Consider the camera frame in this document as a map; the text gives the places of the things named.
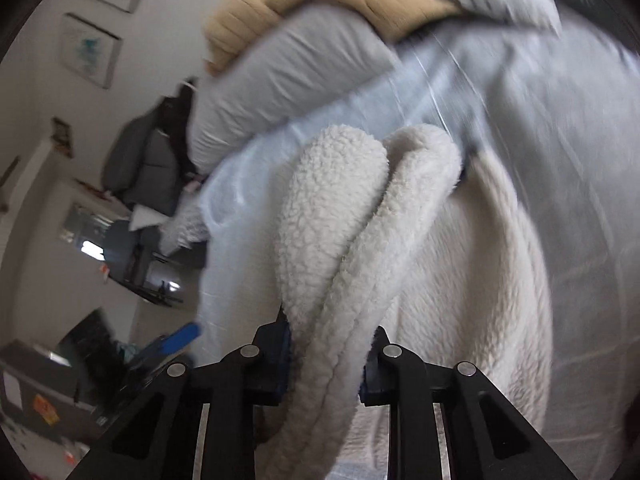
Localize white fleece jacket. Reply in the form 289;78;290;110
255;122;553;480

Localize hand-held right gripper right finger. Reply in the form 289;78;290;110
358;326;577;480

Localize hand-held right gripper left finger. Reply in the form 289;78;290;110
67;307;292;480

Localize dark grey puffer jacket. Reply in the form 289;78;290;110
102;110;193;213

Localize black cabinet with stickers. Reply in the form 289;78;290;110
0;339;108;443

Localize wall picture with teal print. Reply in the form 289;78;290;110
60;12;123;90

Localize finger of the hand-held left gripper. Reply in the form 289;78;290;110
131;322;202;368

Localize dark desk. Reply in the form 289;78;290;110
107;255;186;308

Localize small dark wall picture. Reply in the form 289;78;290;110
51;117;76;159

